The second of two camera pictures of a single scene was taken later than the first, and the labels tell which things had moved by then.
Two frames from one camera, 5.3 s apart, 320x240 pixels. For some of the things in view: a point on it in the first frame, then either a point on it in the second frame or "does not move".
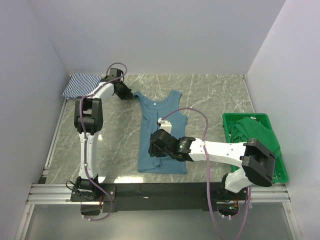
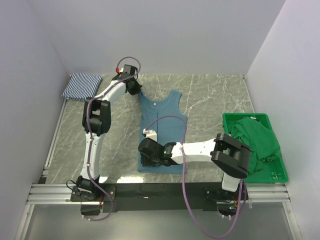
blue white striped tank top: [80, 85] does not move
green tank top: [247, 128] does not move
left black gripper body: [124, 92] to [136, 87]
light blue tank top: [152, 109] does not move
